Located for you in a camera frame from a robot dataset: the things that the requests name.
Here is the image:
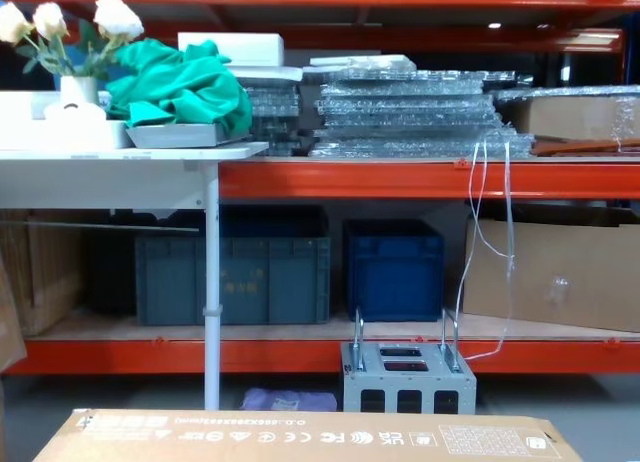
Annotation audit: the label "leaning brown cardboard panel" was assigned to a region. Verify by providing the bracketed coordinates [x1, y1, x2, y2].
[0, 261, 28, 374]

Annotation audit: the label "stacked flat cardboard sheets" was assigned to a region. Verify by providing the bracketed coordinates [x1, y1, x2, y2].
[0, 209, 85, 337]

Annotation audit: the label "grey metal box with handles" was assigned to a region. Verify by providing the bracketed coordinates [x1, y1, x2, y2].
[340, 306, 478, 416]

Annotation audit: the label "thin grey metal rod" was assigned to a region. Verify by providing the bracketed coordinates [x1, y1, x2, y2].
[0, 220, 200, 233]

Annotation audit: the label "white vase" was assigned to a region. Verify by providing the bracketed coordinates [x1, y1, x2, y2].
[59, 75, 100, 106]

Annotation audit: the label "bubble-wrapped cardboard box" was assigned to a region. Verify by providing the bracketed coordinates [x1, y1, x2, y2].
[492, 85, 640, 144]

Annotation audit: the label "green cloth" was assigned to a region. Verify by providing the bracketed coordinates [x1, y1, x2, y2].
[105, 38, 254, 138]

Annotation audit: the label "printed long cardboard box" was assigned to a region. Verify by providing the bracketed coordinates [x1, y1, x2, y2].
[31, 407, 585, 462]

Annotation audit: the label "white foam box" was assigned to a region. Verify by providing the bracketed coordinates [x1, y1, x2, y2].
[177, 31, 286, 68]

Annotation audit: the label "white table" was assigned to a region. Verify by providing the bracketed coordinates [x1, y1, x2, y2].
[0, 141, 271, 411]

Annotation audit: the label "grey plastic crate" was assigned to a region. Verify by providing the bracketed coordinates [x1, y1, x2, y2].
[134, 235, 332, 327]

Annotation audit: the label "blue plastic crate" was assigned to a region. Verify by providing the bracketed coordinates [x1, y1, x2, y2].
[342, 218, 446, 324]

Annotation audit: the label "white foam boards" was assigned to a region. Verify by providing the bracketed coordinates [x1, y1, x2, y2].
[301, 53, 417, 73]

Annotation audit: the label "narrow stack of bubble-wrapped panels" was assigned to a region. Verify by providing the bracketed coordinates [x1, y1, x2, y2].
[228, 65, 306, 157]

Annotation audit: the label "white plastic strap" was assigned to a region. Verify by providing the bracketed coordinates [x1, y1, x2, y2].
[456, 140, 517, 362]

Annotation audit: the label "brown wooden strips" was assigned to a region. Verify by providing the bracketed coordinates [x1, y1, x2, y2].
[531, 137, 640, 158]

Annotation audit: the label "orange steel shelving rack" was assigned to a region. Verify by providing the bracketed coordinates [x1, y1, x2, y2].
[0, 0, 640, 377]

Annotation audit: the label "grey shallow tray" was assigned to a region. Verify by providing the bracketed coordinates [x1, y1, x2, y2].
[124, 122, 253, 150]

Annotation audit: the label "large brown cardboard box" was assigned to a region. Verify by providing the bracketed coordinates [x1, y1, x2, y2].
[462, 215, 640, 334]

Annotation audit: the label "wide stack of bubble-wrapped panels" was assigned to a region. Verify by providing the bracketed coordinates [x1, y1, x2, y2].
[308, 68, 537, 159]

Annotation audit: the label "white round lid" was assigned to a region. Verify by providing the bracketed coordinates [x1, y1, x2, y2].
[43, 101, 108, 125]

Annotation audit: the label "white rectangular container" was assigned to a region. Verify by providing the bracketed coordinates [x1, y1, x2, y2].
[0, 91, 134, 151]

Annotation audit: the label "white artificial rose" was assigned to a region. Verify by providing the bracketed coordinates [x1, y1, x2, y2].
[0, 1, 35, 46]
[32, 1, 70, 41]
[93, 0, 146, 41]

